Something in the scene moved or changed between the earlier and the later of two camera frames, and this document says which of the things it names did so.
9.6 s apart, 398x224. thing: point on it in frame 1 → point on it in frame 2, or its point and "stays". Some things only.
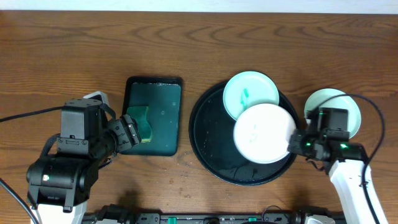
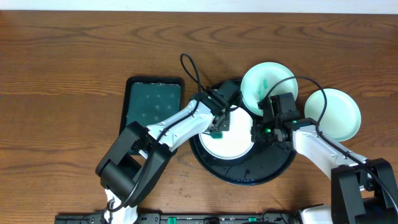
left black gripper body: [129, 130] → [219, 124]
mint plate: [317, 98] stays
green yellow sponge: [140, 114] → [217, 134]
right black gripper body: [302, 143] → [264, 132]
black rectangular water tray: [163, 96] stays
